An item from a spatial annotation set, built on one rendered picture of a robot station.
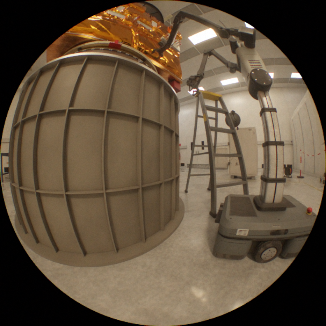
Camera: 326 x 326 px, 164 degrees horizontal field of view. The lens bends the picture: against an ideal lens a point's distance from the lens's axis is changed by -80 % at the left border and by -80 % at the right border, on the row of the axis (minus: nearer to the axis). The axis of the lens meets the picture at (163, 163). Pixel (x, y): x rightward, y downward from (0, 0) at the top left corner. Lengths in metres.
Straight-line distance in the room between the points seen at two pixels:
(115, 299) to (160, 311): 0.18
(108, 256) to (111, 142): 0.61
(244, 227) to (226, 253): 0.18
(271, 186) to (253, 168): 2.85
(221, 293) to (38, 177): 0.97
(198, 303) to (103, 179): 0.67
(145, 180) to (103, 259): 0.53
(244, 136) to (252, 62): 2.90
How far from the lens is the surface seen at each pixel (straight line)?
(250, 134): 3.64
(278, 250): 0.74
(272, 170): 0.74
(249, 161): 3.56
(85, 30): 1.58
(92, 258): 0.73
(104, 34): 1.56
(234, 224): 0.58
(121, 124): 0.60
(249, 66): 0.93
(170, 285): 0.60
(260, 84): 0.84
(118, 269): 0.68
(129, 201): 0.63
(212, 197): 1.15
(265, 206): 0.73
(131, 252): 0.72
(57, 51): 1.71
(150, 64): 1.52
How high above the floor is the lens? 0.54
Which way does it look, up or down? 1 degrees down
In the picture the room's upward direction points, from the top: straight up
